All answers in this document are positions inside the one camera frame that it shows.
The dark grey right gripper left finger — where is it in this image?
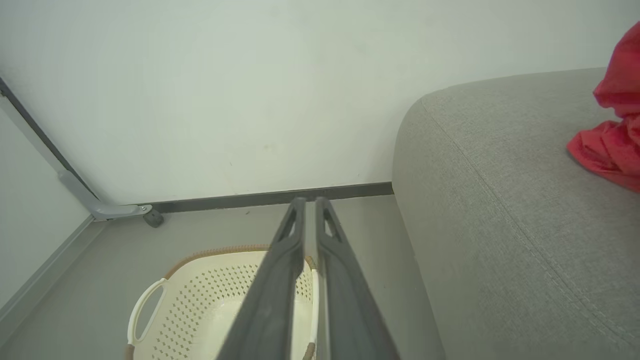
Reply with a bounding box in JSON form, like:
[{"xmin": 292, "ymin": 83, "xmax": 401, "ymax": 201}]
[{"xmin": 216, "ymin": 197, "xmax": 307, "ymax": 360}]

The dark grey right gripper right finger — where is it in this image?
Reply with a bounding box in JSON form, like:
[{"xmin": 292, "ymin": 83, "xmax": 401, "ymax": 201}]
[{"xmin": 315, "ymin": 196, "xmax": 401, "ymax": 360}]

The red and white garment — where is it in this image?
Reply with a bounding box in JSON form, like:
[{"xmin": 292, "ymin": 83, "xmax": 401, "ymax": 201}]
[
  {"xmin": 566, "ymin": 115, "xmax": 640, "ymax": 193},
  {"xmin": 593, "ymin": 21, "xmax": 640, "ymax": 119}
]

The grey fabric sofa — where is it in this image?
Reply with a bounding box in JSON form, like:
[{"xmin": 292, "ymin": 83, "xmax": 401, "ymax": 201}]
[{"xmin": 392, "ymin": 67, "xmax": 640, "ymax": 360}]

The cream perforated laundry basket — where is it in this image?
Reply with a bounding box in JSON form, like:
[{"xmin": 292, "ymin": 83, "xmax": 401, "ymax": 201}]
[{"xmin": 125, "ymin": 245, "xmax": 321, "ymax": 360}]

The black baseboard strip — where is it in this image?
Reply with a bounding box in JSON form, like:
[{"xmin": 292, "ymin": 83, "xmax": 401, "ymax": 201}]
[{"xmin": 137, "ymin": 181, "xmax": 394, "ymax": 215}]

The black caster wheel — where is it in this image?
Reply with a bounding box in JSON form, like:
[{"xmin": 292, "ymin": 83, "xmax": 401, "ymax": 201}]
[{"xmin": 143, "ymin": 208, "xmax": 165, "ymax": 229}]

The grey metal partition foot bracket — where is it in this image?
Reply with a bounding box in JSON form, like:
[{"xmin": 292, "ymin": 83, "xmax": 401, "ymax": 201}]
[{"xmin": 57, "ymin": 170, "xmax": 153, "ymax": 222}]

